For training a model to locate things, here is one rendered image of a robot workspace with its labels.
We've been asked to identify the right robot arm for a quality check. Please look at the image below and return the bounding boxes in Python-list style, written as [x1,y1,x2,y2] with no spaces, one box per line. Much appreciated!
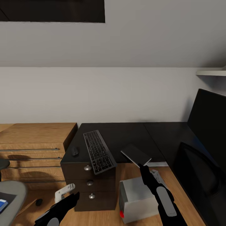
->
[138,163,188,226]

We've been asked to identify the swivel chair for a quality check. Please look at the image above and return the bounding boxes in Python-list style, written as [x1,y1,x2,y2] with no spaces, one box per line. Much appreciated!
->
[0,159,42,226]

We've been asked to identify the notebook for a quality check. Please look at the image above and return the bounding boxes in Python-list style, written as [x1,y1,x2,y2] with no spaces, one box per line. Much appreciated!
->
[121,144,151,167]

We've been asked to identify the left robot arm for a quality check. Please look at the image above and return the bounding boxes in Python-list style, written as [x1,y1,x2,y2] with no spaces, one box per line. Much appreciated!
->
[34,184,80,226]

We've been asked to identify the mouse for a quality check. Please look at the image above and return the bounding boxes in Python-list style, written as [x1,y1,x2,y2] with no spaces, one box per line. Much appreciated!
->
[71,147,79,156]

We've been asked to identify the keyboard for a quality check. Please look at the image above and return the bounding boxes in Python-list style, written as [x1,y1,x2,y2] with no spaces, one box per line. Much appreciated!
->
[83,130,118,175]

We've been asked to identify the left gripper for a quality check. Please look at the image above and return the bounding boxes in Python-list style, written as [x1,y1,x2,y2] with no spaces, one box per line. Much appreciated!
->
[49,192,80,216]

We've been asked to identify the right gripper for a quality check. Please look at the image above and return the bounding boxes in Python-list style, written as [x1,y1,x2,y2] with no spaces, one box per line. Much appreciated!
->
[138,163,155,185]

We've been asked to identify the monitor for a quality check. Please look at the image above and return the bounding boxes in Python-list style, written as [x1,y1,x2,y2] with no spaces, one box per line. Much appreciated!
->
[181,88,226,199]

